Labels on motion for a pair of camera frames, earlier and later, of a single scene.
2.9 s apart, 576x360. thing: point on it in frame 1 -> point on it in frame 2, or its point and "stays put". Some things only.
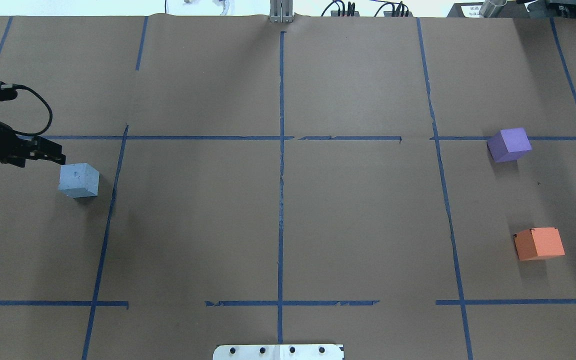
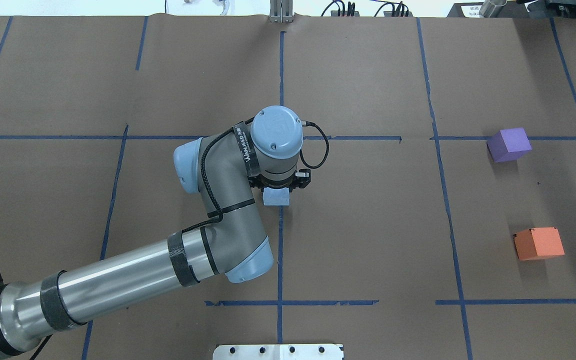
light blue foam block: x=78 y=180 -> x=276 y=197
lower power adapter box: x=389 y=14 stays put
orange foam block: x=537 y=243 stays put
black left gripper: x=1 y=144 -> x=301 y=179
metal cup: x=492 y=8 stays put
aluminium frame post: x=281 y=11 stays put
